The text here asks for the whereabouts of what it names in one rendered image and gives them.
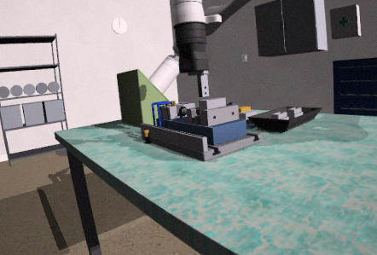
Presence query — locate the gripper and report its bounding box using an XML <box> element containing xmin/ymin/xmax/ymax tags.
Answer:
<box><xmin>174</xmin><ymin>1</ymin><xmax>222</xmax><ymax>97</ymax></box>

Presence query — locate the yellow block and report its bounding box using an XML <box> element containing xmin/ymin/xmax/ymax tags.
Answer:
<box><xmin>238</xmin><ymin>107</ymin><xmax>251</xmax><ymax>113</ymax></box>

